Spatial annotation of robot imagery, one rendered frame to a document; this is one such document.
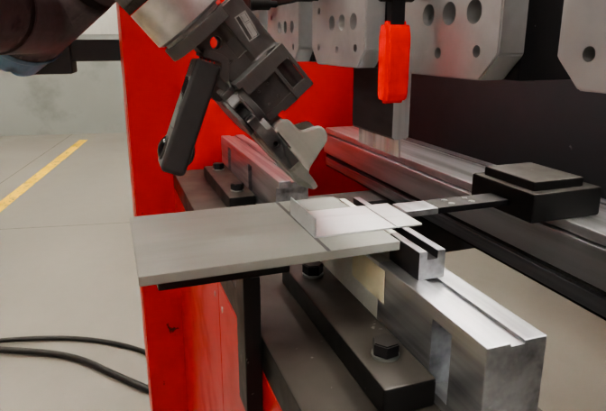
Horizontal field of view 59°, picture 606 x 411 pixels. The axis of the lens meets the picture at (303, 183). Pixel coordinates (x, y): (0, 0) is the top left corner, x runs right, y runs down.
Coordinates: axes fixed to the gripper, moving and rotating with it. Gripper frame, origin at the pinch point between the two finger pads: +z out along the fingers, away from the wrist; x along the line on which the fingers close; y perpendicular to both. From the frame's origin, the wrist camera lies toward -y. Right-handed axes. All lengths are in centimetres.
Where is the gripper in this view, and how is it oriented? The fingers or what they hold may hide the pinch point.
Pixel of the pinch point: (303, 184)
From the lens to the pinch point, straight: 59.5
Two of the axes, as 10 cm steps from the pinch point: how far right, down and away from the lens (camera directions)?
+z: 6.1, 6.8, 4.1
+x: -3.4, -2.4, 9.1
